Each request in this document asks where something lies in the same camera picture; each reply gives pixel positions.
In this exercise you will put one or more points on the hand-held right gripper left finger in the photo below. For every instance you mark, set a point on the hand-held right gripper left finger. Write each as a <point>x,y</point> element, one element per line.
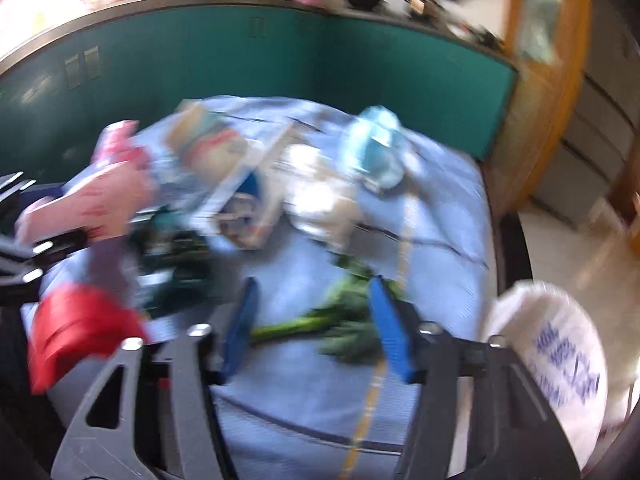
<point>242,325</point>

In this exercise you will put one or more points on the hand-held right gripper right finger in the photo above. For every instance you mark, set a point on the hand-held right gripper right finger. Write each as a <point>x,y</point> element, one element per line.
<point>390,330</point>

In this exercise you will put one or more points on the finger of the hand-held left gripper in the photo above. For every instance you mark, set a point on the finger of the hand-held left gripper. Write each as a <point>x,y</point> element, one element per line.
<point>15,187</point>
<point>30,260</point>

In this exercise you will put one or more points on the green leafy vegetable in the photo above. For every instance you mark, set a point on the green leafy vegetable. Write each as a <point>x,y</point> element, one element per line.
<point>345,310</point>

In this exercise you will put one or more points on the pink snack packet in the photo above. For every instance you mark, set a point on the pink snack packet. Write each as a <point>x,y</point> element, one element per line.
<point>100,195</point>

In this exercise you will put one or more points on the white plastic bag blue print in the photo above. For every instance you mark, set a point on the white plastic bag blue print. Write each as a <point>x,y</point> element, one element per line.
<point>550,355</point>

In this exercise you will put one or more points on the red packet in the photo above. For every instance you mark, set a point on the red packet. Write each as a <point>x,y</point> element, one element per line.
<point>80,330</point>

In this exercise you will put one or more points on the dark green packet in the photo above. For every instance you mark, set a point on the dark green packet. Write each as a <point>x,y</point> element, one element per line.
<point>175,260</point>

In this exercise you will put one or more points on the light blue tablecloth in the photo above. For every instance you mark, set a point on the light blue tablecloth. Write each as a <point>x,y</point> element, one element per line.
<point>300,400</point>

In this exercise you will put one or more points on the white and blue carton box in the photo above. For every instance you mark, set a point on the white and blue carton box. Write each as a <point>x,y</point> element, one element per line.
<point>250,210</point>

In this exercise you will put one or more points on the crumpled white plastic wrapper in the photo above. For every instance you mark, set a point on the crumpled white plastic wrapper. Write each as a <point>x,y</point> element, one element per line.
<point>320,200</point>

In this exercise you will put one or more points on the teal clear plastic bag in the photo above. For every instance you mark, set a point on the teal clear plastic bag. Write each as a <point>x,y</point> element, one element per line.
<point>375,150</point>

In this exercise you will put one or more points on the beige striped packet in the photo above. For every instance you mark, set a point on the beige striped packet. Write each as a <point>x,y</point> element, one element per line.
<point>210,140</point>

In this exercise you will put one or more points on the teal kitchen counter cabinet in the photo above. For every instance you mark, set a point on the teal kitchen counter cabinet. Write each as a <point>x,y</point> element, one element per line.
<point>200,60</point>

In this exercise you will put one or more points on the grey refrigerator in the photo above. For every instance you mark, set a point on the grey refrigerator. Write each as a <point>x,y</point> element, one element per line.
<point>600,130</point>

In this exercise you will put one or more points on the wooden door frame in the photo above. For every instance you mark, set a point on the wooden door frame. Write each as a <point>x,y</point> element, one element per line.
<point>565,85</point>

